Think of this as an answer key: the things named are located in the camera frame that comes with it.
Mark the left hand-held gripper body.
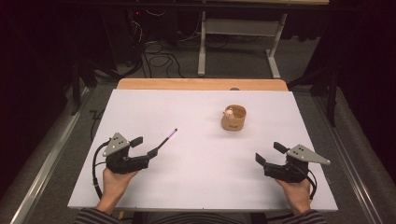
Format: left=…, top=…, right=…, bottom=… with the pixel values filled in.
left=102, top=133, right=150, bottom=175

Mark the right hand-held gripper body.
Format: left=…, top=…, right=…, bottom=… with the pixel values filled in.
left=263, top=144, right=332, bottom=184

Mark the black pen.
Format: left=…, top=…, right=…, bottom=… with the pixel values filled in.
left=154, top=128, right=178, bottom=154

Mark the person's right hand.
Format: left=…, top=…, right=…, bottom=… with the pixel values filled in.
left=275, top=178, right=313, bottom=215

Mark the person's left hand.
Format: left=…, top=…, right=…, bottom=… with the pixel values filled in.
left=102, top=168, right=139, bottom=203

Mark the white table board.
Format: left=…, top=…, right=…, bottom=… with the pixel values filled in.
left=66, top=89, right=339, bottom=213

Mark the brown pen holder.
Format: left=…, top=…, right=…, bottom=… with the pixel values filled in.
left=220, top=104, right=248, bottom=132

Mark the dark metal stand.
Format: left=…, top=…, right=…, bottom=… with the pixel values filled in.
left=70, top=57, right=98, bottom=117
left=287, top=64, right=341, bottom=128

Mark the wooden table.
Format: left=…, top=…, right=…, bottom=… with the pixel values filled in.
left=116, top=77, right=290, bottom=92

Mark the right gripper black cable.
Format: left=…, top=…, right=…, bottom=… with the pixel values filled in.
left=298, top=163, right=318, bottom=201

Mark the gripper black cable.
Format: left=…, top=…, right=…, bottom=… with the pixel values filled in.
left=92, top=140, right=110, bottom=201
left=298, top=163, right=318, bottom=201

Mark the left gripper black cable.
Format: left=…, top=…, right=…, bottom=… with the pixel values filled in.
left=92, top=140, right=110, bottom=201

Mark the aluminium floor rail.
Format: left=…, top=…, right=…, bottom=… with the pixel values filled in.
left=313, top=95, right=385, bottom=224
left=8, top=87, right=92, bottom=224

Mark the bundle of floor cables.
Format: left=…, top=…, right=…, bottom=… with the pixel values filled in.
left=125, top=18, right=185, bottom=79

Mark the white metal desk frame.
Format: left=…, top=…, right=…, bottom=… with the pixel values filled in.
left=197, top=10, right=290, bottom=79

